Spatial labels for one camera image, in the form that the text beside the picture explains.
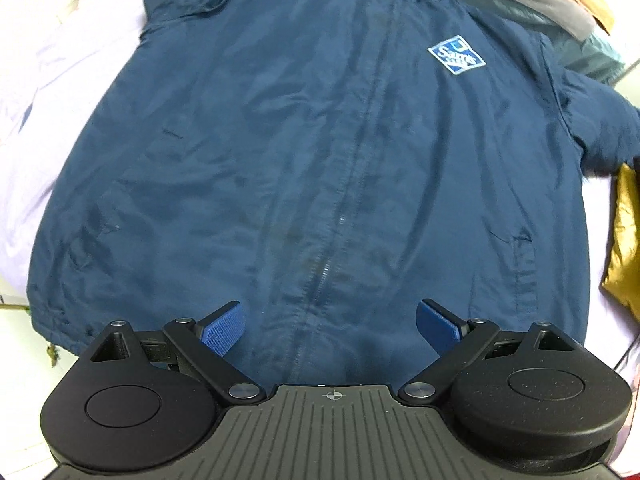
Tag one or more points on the light blue garment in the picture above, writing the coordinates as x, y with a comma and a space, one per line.
593, 56

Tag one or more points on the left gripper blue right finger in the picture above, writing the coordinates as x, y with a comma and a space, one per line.
458, 343

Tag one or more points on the purple floral bed sheet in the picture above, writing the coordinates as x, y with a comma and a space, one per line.
58, 57

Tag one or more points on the mustard yellow garment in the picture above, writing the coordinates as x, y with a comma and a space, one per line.
621, 278

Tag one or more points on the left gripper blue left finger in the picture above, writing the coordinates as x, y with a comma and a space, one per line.
202, 345

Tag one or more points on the navy blue padded jacket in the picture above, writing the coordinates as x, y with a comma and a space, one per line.
329, 164

